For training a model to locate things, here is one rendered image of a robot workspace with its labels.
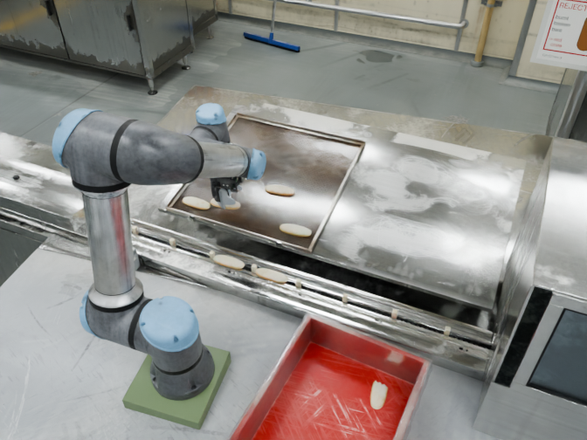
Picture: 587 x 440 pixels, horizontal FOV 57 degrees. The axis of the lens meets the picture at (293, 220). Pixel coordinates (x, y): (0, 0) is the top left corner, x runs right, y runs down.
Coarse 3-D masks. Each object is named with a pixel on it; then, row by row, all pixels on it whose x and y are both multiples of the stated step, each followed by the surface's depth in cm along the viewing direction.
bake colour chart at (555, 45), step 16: (560, 0) 153; (576, 0) 151; (544, 16) 157; (560, 16) 155; (576, 16) 154; (544, 32) 160; (560, 32) 158; (576, 32) 156; (544, 48) 162; (560, 48) 160; (576, 48) 159; (544, 64) 165; (560, 64) 163; (576, 64) 161
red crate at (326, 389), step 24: (312, 360) 138; (336, 360) 138; (288, 384) 132; (312, 384) 132; (336, 384) 132; (360, 384) 132; (408, 384) 132; (288, 408) 127; (312, 408) 127; (336, 408) 127; (360, 408) 127; (384, 408) 127; (264, 432) 123; (288, 432) 123; (312, 432) 123; (336, 432) 123; (360, 432) 123; (384, 432) 123
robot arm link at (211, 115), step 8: (208, 104) 141; (216, 104) 141; (200, 112) 139; (208, 112) 139; (216, 112) 139; (200, 120) 139; (208, 120) 138; (216, 120) 139; (224, 120) 141; (216, 128) 140; (224, 128) 143; (224, 136) 144
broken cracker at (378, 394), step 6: (378, 384) 131; (384, 384) 131; (372, 390) 130; (378, 390) 130; (384, 390) 130; (372, 396) 129; (378, 396) 129; (384, 396) 129; (372, 402) 128; (378, 402) 128; (378, 408) 127
